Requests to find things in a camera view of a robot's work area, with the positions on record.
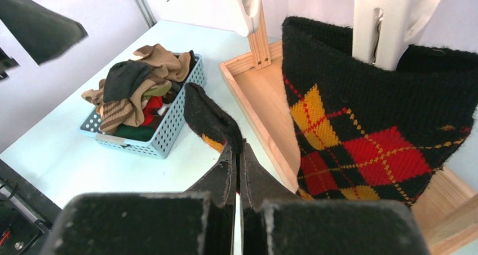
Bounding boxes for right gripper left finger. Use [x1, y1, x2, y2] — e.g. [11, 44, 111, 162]
[187, 143, 236, 254]

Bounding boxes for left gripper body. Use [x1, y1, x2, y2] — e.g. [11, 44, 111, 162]
[0, 49, 19, 80]

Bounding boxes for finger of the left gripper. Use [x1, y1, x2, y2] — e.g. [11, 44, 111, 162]
[1, 0, 88, 65]

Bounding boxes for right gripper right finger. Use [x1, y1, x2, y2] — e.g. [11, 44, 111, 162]
[238, 143, 299, 254]

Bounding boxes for red black argyle sock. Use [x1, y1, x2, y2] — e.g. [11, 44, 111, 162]
[282, 16, 477, 206]

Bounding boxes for pile of socks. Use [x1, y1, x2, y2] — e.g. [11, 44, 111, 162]
[81, 43, 196, 142]

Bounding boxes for wooden hanger stand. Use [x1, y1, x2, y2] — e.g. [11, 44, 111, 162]
[218, 0, 478, 255]

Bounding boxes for white plastic clip hanger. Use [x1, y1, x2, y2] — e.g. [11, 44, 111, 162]
[164, 0, 451, 72]

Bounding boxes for light blue perforated basket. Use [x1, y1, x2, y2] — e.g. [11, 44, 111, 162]
[79, 54, 205, 159]

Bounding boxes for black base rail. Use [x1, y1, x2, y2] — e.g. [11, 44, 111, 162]
[1, 161, 61, 254]

